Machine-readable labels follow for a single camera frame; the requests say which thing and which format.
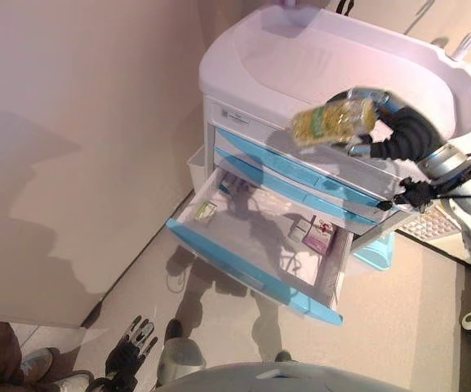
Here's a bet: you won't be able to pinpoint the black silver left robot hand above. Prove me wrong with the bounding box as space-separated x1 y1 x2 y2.
104 314 158 384

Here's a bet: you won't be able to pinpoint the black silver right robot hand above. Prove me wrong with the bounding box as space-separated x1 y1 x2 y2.
328 87 451 163

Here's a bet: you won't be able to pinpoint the yellow medicine bottle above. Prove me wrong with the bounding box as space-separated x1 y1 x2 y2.
291 97 379 148

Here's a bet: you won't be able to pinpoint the blue-fronted white cart drawer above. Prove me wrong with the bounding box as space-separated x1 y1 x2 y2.
165 167 355 327

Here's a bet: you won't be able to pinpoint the pink purple medicine box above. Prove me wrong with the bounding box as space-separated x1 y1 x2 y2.
302 215 338 253

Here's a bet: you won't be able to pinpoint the small grey white medicine box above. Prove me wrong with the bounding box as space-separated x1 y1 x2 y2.
288 218 312 242

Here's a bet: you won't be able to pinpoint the green white medicine box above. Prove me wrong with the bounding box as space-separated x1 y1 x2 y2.
193 202 218 224

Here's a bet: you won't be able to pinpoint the white grey sneaker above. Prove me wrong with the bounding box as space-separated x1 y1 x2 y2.
20 347 55 379
53 370 96 392

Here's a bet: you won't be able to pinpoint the light blue plastic bin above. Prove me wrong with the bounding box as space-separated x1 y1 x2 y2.
351 234 395 271

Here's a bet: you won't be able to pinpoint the white medical cart blue drawers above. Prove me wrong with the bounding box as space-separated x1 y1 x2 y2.
198 7 471 251

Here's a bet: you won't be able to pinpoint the grey robot torso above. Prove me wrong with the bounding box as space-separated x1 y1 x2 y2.
153 361 383 392

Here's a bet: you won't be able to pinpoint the white side bin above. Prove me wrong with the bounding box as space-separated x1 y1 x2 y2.
185 146 208 195

